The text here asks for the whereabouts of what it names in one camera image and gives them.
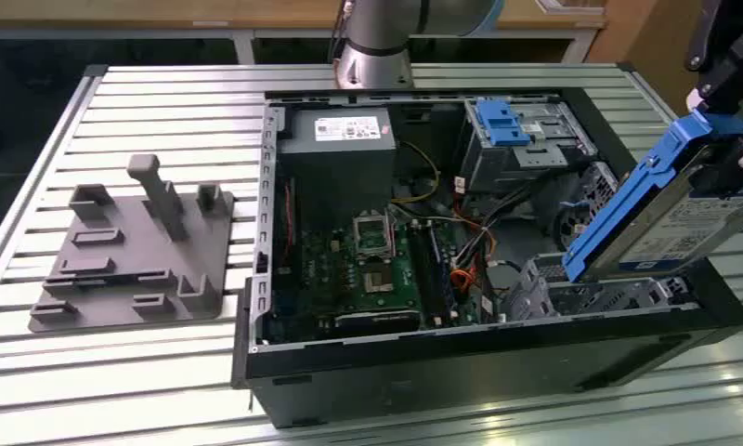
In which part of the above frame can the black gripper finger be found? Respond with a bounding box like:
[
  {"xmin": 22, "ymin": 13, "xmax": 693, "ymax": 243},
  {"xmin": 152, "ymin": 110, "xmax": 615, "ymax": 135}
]
[
  {"xmin": 683, "ymin": 0, "xmax": 743, "ymax": 116},
  {"xmin": 687, "ymin": 121, "xmax": 743, "ymax": 200}
]

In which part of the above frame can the hard disk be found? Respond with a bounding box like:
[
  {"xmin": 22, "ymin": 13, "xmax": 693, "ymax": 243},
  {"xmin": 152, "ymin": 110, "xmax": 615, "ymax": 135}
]
[{"xmin": 561, "ymin": 112, "xmax": 743, "ymax": 284}]

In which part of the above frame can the red yellow power wire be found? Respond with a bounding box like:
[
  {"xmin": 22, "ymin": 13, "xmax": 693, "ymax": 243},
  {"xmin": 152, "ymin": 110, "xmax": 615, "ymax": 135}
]
[{"xmin": 454, "ymin": 226, "xmax": 498, "ymax": 270}]

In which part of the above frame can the metal disk bay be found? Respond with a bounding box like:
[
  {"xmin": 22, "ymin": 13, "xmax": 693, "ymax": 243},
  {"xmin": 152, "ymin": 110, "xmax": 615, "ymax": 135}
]
[{"xmin": 505, "ymin": 253, "xmax": 701, "ymax": 321}]

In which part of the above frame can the black RAM slot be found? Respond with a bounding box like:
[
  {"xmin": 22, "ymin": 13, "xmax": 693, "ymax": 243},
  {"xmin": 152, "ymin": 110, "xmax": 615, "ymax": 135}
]
[
  {"xmin": 426, "ymin": 220, "xmax": 461, "ymax": 322},
  {"xmin": 407, "ymin": 218, "xmax": 442, "ymax": 327}
]

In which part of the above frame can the metal drive cage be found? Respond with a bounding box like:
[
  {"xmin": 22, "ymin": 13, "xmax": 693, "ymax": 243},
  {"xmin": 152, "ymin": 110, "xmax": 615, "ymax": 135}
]
[{"xmin": 461, "ymin": 97, "xmax": 599, "ymax": 196}]

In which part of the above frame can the blue drive latch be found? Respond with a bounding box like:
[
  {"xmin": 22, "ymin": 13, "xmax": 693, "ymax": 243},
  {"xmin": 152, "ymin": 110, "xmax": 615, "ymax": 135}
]
[{"xmin": 477, "ymin": 99, "xmax": 531, "ymax": 148}]

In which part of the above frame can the CPU socket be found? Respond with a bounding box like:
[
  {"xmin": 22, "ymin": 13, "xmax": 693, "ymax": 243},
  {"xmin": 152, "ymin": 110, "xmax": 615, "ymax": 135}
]
[{"xmin": 350, "ymin": 211, "xmax": 398, "ymax": 261}]

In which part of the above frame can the square brown chipset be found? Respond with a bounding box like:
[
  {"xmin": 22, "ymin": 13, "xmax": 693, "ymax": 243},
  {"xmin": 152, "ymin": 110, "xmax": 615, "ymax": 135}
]
[{"xmin": 362, "ymin": 267, "xmax": 398, "ymax": 296}]

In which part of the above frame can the grey power supply unit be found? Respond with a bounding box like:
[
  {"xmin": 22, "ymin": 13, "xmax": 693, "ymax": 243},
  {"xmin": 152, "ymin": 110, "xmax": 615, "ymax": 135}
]
[{"xmin": 276, "ymin": 107, "xmax": 398, "ymax": 215}]

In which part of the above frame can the black graphics card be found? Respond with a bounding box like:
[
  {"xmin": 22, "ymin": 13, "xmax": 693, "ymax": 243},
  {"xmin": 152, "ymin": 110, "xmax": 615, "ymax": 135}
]
[{"xmin": 330, "ymin": 308, "xmax": 422, "ymax": 334}]

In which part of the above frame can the green motherboard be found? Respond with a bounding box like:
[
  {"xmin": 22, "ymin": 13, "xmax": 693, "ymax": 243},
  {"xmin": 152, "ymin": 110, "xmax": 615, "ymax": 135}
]
[{"xmin": 270, "ymin": 211, "xmax": 490, "ymax": 334}]

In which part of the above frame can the black PC case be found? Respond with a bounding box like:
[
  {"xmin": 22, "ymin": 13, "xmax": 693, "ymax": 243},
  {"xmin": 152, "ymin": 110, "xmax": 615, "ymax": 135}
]
[{"xmin": 230, "ymin": 86, "xmax": 743, "ymax": 429}]

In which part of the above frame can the grey parts rack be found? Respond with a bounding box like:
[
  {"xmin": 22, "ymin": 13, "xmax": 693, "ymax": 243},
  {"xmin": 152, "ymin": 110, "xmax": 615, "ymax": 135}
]
[{"xmin": 26, "ymin": 153, "xmax": 237, "ymax": 334}]

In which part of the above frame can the black wire bundle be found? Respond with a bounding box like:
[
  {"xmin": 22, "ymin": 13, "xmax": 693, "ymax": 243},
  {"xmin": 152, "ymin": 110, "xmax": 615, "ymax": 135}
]
[{"xmin": 469, "ymin": 178, "xmax": 562, "ymax": 229}]

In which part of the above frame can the orange wire loop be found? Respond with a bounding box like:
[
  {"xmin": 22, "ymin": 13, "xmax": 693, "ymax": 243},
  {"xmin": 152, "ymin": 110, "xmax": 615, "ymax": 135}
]
[{"xmin": 450, "ymin": 269, "xmax": 479, "ymax": 298}]

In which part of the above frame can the thin red wire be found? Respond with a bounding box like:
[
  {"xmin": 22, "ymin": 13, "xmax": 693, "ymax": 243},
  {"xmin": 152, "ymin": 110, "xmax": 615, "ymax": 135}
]
[{"xmin": 282, "ymin": 179, "xmax": 297, "ymax": 247}]

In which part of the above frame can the white shelf frame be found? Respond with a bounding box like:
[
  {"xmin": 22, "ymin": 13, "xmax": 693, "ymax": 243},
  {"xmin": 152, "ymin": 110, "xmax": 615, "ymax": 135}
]
[{"xmin": 0, "ymin": 16, "xmax": 602, "ymax": 66}]

